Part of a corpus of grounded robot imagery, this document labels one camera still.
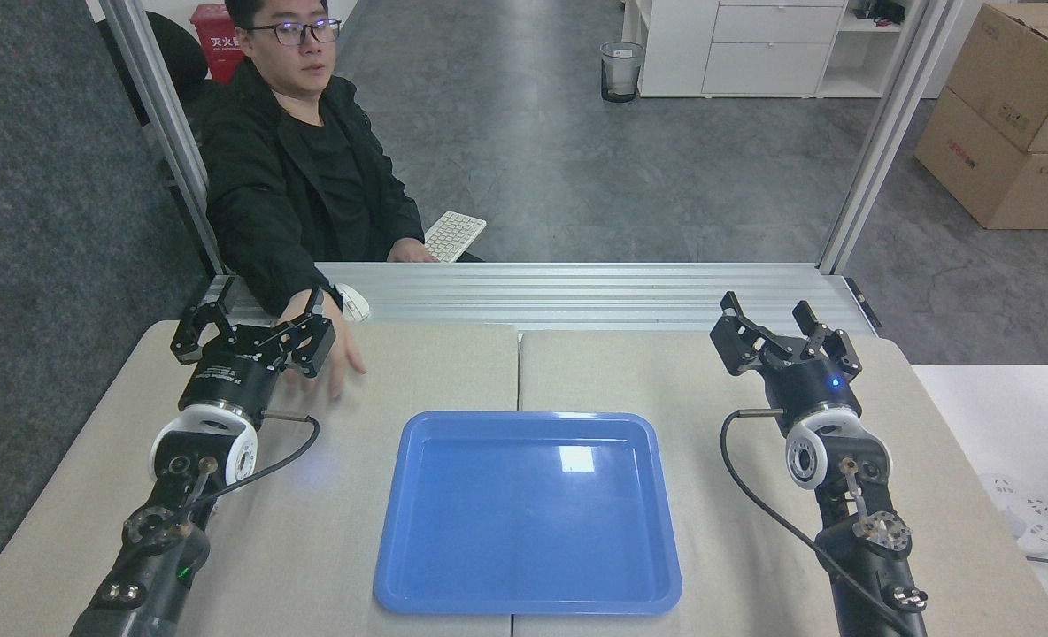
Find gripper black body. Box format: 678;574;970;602
759;352;864;435
178;341;289;418

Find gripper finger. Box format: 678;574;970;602
254;288;337;380
170;301;240;365
710;290;792;377
792;301;863;381

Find blue plastic tray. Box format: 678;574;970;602
373;410;683;617

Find person's right hand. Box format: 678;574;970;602
276;288;368;400

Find person's left hand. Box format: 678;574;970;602
388;239;441;265

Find white computer mouse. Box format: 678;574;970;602
336;284;372;323

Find beige table mat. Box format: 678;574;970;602
512;329;1048;637
0;320;521;637

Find person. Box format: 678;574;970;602
201;0;488;321

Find white keyboard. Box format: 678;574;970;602
423;211;488;265

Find white side table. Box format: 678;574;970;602
909;363;1048;637

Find large cardboard box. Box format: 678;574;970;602
913;87;1048;232

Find white power strip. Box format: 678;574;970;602
975;472;1048;558

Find black office chair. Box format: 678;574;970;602
97;11;215;129

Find white drawer cabinet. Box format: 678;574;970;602
621;0;932;100

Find grey mesh waste bin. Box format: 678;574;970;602
600;41;646;104

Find red fire extinguisher box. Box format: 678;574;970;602
189;3;250;85

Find small cardboard box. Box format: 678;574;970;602
944;3;1048;156

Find small black device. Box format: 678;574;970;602
853;0;907;26

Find silver aluminium rail frame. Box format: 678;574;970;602
192;262;881;338

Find silver aluminium post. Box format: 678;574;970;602
816;0;964;276
99;0;228;277

